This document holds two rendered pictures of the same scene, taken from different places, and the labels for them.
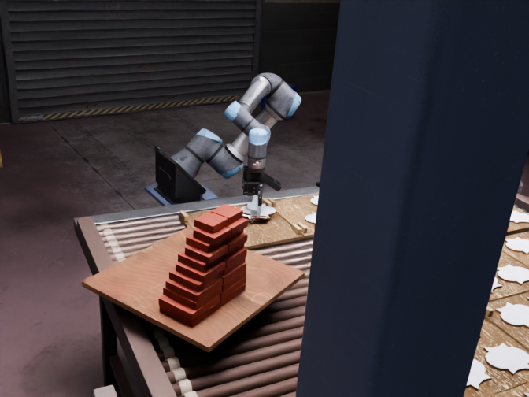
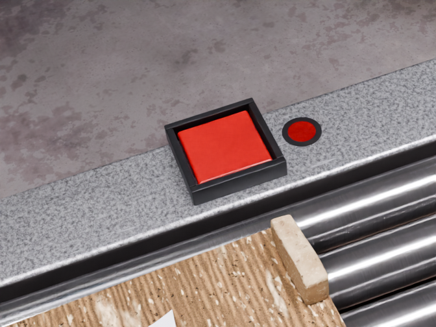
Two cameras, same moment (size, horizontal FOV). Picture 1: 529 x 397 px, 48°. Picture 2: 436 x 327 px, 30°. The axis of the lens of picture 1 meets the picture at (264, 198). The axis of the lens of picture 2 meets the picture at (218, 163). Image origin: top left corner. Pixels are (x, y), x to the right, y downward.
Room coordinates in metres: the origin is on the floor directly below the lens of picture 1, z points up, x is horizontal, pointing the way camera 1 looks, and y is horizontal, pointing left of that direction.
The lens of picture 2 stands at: (2.31, -0.42, 1.40)
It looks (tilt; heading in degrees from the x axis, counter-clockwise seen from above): 49 degrees down; 16
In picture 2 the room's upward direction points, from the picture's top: 10 degrees counter-clockwise
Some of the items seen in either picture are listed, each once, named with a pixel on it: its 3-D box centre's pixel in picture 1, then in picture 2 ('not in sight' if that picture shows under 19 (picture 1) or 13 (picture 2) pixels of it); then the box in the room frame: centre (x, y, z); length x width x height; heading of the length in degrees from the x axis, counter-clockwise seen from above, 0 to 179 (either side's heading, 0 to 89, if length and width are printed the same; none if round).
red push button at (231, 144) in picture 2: not in sight; (224, 150); (2.73, -0.30, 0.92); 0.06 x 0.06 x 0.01; 28
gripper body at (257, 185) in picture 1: (253, 179); not in sight; (2.27, 0.05, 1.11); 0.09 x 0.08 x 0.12; 98
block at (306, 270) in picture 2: not in sight; (299, 258); (2.61, -0.37, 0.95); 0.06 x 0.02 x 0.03; 29
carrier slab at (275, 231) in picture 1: (239, 227); not in sight; (2.20, 0.09, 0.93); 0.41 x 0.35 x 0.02; 119
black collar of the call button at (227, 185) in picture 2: not in sight; (224, 149); (2.73, -0.30, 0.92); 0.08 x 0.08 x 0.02; 28
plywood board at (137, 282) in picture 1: (197, 279); not in sight; (1.61, 0.19, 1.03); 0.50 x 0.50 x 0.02; 57
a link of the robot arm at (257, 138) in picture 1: (257, 143); not in sight; (2.27, 0.04, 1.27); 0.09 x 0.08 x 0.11; 174
